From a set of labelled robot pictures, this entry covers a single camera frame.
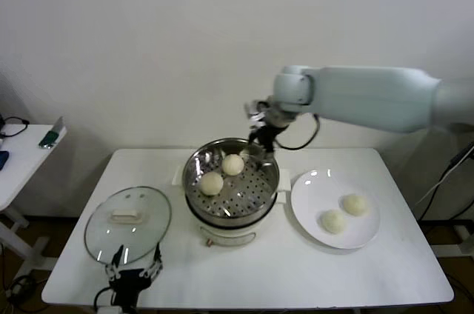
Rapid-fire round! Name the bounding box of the white steamed baozi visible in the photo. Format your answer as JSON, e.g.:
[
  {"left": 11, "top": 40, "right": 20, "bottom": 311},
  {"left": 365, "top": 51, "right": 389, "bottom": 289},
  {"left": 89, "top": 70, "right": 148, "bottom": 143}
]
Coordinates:
[
  {"left": 342, "top": 194, "right": 370, "bottom": 218},
  {"left": 221, "top": 153, "right": 245, "bottom": 177},
  {"left": 320, "top": 210, "right": 347, "bottom": 236},
  {"left": 199, "top": 172, "right": 225, "bottom": 196}
]

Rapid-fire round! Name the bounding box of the black floor cable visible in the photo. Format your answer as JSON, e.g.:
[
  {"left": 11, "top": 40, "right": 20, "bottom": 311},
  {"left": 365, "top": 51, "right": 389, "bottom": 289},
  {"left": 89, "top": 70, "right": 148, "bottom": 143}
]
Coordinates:
[{"left": 0, "top": 243, "right": 49, "bottom": 311}]

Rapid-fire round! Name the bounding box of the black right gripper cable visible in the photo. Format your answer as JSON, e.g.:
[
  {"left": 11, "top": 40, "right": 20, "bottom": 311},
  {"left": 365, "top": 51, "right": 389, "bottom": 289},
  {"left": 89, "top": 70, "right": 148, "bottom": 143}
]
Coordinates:
[{"left": 276, "top": 113, "right": 320, "bottom": 150}]

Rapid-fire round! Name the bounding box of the black and white power cable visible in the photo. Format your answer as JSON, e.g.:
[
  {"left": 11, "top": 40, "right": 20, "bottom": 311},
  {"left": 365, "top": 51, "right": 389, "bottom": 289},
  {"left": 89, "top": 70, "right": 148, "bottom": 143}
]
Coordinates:
[{"left": 414, "top": 143, "right": 474, "bottom": 218}]

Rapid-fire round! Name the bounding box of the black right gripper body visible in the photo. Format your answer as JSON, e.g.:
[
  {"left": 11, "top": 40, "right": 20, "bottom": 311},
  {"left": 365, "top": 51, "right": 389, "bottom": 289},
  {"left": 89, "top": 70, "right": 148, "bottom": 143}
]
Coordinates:
[{"left": 251, "top": 124, "right": 288, "bottom": 150}]

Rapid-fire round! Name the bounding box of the glass lid with white handle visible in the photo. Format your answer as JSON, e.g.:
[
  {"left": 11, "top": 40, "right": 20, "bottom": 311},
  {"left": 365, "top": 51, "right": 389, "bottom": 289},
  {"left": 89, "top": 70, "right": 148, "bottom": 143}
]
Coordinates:
[{"left": 84, "top": 186, "right": 173, "bottom": 264}]

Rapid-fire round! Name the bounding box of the green circuit board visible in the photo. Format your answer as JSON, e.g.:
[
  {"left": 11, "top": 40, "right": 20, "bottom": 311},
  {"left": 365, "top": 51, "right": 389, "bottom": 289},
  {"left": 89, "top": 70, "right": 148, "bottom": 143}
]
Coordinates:
[{"left": 39, "top": 116, "right": 67, "bottom": 150}]

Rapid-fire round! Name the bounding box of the white round plate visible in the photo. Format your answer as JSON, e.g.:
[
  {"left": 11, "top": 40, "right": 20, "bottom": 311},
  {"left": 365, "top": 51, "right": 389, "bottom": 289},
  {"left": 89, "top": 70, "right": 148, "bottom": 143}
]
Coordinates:
[{"left": 290, "top": 169, "right": 381, "bottom": 250}]

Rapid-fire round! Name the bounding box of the white side table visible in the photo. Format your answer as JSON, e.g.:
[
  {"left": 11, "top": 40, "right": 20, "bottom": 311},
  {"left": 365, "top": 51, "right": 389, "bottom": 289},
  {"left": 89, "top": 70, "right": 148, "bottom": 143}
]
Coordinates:
[{"left": 0, "top": 124, "right": 67, "bottom": 267}]

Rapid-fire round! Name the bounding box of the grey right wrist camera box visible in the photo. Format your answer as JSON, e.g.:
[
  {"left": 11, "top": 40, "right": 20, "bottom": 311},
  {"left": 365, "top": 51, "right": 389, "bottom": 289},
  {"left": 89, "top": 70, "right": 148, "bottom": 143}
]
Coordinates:
[{"left": 244, "top": 98, "right": 272, "bottom": 126}]

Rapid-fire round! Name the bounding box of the white metal frame foot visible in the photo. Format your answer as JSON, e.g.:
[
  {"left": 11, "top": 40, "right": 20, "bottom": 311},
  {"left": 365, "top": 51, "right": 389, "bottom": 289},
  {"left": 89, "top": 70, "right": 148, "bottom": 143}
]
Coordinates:
[{"left": 420, "top": 218, "right": 474, "bottom": 259}]

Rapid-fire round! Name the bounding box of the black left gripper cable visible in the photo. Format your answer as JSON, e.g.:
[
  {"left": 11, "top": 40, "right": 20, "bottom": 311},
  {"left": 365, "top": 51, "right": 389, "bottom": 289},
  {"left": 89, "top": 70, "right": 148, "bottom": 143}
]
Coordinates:
[{"left": 94, "top": 287, "right": 114, "bottom": 310}]

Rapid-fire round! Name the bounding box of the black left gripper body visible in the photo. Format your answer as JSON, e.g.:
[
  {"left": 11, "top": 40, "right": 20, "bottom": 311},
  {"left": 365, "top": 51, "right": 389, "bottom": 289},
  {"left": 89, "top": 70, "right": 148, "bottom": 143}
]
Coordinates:
[{"left": 110, "top": 270, "right": 155, "bottom": 307}]

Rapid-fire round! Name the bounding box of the thin black cable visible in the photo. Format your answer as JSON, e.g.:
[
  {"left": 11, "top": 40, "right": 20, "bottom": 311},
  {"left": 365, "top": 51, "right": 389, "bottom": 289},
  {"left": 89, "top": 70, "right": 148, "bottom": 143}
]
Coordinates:
[{"left": 0, "top": 116, "right": 30, "bottom": 139}]

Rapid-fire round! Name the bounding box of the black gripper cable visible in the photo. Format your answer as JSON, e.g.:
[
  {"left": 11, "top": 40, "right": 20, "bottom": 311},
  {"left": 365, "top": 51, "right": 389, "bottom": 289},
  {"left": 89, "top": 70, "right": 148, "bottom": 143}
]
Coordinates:
[
  {"left": 94, "top": 287, "right": 114, "bottom": 310},
  {"left": 276, "top": 113, "right": 320, "bottom": 150}
]

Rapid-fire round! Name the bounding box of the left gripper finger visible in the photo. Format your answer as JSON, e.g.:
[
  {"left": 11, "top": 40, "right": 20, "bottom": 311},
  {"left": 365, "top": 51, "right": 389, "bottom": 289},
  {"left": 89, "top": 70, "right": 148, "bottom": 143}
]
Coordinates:
[
  {"left": 141, "top": 243, "right": 163, "bottom": 278},
  {"left": 105, "top": 245, "right": 124, "bottom": 278}
]

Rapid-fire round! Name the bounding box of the perforated steel steamer basket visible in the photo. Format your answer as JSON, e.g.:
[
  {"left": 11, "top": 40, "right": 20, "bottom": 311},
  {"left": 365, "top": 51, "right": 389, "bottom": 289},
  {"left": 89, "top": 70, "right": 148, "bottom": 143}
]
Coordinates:
[{"left": 172, "top": 138, "right": 293, "bottom": 221}]

